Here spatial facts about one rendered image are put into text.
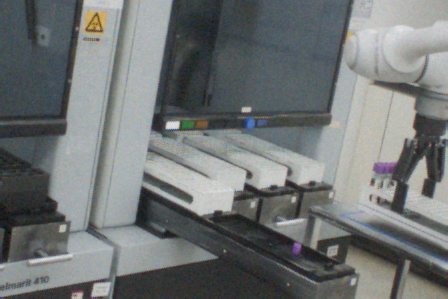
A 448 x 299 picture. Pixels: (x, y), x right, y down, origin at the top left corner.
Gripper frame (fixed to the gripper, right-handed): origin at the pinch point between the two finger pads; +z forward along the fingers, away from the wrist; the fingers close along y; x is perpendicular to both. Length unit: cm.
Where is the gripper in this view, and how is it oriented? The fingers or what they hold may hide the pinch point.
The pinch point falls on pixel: (412, 200)
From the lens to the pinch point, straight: 217.7
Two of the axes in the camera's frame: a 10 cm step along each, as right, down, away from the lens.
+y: 7.3, -0.1, 6.9
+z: -1.8, 9.6, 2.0
